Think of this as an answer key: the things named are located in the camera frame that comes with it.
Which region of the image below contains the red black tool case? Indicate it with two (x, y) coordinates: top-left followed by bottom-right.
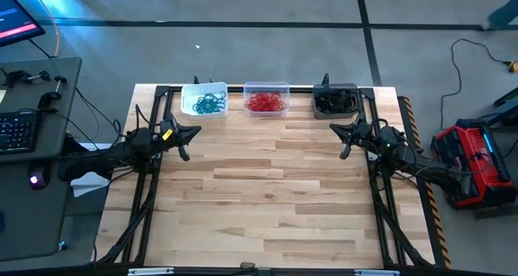
(431, 118), (518, 210)

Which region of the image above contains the silver metal bracket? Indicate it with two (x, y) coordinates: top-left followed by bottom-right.
(355, 268), (401, 276)
(127, 266), (176, 276)

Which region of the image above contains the yellow black hazard tape strip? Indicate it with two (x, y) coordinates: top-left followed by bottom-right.
(400, 96), (453, 270)

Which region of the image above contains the black computer mouse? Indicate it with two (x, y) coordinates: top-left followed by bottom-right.
(27, 163), (53, 191)

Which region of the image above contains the white paper sheet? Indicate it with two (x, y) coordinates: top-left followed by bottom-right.
(70, 171), (111, 199)

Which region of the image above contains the grey desk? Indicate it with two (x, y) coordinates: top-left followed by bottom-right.
(0, 56), (83, 261)

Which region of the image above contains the black floor cable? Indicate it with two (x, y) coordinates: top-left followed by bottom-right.
(439, 37), (512, 116)

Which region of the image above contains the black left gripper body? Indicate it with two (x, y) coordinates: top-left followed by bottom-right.
(159, 113), (192, 163)

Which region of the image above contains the black aluminium table frame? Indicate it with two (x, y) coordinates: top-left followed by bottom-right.
(91, 83), (432, 276)

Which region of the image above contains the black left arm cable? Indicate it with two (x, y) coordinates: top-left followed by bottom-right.
(111, 104), (163, 142)

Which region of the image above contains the clear plastic basket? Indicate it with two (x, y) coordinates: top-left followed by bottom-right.
(243, 81), (291, 118)

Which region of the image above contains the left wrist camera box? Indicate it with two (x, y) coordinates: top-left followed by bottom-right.
(159, 121), (179, 148)

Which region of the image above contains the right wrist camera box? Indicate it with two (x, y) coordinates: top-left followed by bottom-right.
(355, 122), (376, 146)

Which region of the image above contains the backlit black keyboard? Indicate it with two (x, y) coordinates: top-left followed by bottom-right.
(0, 108), (41, 155)

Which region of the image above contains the black screw clamp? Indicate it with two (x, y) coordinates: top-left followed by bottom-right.
(1, 68), (53, 87)
(37, 74), (69, 110)

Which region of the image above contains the white plastic basket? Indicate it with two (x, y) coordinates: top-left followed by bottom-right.
(180, 81), (230, 121)

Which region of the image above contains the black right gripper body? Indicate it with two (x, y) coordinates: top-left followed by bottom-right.
(338, 109), (381, 161)

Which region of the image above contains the desk computer monitor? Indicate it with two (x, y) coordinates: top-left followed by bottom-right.
(0, 0), (46, 49)

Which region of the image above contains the grey plastic basket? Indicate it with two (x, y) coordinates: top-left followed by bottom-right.
(312, 83), (361, 121)

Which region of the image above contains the yellow cable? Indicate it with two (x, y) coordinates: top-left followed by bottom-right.
(38, 0), (62, 57)

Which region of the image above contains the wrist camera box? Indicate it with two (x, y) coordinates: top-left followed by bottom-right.
(355, 122), (376, 146)
(159, 121), (179, 148)

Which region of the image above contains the person's leg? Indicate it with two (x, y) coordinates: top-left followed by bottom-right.
(480, 0), (518, 32)

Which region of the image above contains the black floor tape line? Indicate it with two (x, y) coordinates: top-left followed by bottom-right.
(354, 0), (384, 87)
(36, 19), (518, 30)

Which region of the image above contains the black rubber band heap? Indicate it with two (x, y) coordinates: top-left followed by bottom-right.
(315, 88), (358, 114)

